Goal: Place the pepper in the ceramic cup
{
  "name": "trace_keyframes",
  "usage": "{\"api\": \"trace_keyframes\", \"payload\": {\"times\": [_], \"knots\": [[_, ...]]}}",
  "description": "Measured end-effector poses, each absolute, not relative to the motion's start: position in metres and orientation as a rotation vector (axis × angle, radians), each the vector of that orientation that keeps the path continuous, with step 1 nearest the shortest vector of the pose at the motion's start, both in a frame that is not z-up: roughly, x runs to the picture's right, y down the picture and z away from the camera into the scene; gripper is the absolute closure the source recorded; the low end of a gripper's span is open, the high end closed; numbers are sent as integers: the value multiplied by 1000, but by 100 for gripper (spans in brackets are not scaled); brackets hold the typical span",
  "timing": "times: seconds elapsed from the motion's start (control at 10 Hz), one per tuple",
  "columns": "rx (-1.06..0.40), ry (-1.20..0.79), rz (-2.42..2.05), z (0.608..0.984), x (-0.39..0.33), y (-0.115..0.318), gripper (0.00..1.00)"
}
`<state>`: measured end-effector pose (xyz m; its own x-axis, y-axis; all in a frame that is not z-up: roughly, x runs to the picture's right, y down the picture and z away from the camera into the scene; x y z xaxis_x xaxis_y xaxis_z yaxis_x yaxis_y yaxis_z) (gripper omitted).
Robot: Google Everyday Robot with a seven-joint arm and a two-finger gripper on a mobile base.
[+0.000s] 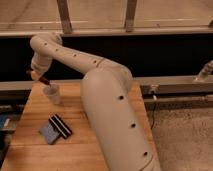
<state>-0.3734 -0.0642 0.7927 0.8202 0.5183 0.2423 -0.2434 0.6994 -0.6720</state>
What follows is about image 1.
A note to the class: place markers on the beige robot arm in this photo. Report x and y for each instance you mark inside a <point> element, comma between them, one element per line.
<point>118,130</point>

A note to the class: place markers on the left vertical metal post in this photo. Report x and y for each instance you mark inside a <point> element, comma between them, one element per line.
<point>64,16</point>

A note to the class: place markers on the right vertical metal post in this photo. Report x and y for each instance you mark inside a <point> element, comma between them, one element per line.
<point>130,15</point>

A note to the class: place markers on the beige object at right edge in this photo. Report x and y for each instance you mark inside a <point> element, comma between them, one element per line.
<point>205,72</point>

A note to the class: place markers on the white ceramic cup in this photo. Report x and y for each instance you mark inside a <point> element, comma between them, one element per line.
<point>52,93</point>

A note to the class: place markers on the vertical metal post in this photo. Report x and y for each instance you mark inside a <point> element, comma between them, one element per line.
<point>130,15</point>
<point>64,16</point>

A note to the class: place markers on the metal frame rail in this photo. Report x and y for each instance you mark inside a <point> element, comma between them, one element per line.
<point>173,85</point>

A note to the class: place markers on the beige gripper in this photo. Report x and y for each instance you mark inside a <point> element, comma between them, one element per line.
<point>40,64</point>

